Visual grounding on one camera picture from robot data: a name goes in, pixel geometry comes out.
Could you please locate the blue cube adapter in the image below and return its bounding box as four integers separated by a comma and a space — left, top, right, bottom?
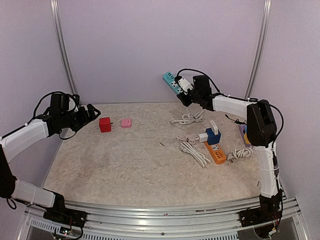
205, 128, 221, 145

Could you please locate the thin black cable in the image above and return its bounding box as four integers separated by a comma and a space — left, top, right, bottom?
224, 114, 247, 125

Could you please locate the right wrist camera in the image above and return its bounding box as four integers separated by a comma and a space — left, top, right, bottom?
174, 75, 194, 94

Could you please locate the white plug adapter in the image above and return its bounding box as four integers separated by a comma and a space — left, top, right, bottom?
209, 120, 219, 135

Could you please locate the white cable of blue strip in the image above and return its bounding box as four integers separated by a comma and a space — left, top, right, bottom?
169, 106, 206, 125

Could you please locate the orange power strip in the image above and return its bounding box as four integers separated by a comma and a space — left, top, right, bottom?
204, 142, 227, 165

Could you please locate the pink plug adapter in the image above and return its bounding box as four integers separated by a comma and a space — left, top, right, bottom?
120, 118, 132, 128

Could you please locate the aluminium front frame rail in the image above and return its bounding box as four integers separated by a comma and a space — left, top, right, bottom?
17, 197, 310, 240

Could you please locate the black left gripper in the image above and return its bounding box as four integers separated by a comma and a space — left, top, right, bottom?
60, 103, 101, 132

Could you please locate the right aluminium corner post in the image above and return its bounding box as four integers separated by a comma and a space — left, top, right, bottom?
245, 0, 272, 99

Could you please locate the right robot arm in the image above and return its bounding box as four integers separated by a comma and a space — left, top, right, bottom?
174, 75, 283, 223

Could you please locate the white usb charger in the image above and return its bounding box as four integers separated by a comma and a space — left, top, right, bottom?
197, 132, 208, 143

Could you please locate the white cable of orange strip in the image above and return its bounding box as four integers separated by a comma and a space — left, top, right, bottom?
176, 134, 211, 168

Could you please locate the white cable of purple strip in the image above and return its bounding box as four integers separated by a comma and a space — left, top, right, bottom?
226, 146, 255, 165

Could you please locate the purple power strip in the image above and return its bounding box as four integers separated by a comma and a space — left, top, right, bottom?
239, 124, 252, 148

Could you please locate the left aluminium corner post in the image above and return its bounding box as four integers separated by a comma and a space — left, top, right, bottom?
50, 0, 78, 94

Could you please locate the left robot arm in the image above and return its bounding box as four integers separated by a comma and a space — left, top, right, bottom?
0, 91, 101, 227

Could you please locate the red cube socket adapter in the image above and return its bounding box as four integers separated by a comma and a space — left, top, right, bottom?
98, 117, 115, 133

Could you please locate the aluminium corner post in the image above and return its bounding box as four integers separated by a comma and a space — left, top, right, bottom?
245, 0, 272, 99
50, 0, 78, 94

